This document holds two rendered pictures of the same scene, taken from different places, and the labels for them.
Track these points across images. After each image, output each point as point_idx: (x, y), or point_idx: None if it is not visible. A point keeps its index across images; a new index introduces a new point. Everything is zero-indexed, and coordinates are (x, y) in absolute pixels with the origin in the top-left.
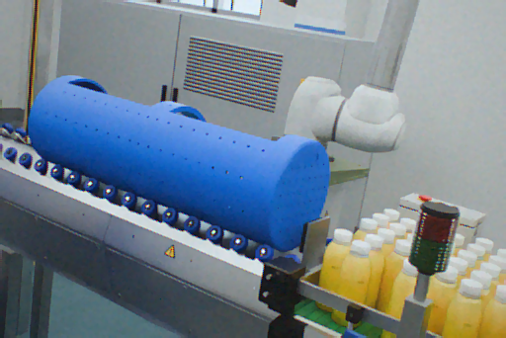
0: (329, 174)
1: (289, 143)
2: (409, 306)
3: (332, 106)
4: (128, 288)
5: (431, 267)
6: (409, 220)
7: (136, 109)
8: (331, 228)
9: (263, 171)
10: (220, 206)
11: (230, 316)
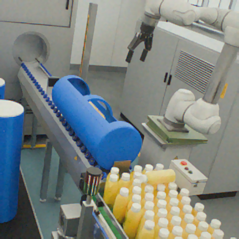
0: (173, 139)
1: (112, 126)
2: (83, 205)
3: (183, 106)
4: (69, 167)
5: (85, 192)
6: None
7: (78, 96)
8: None
9: (98, 135)
10: (86, 145)
11: None
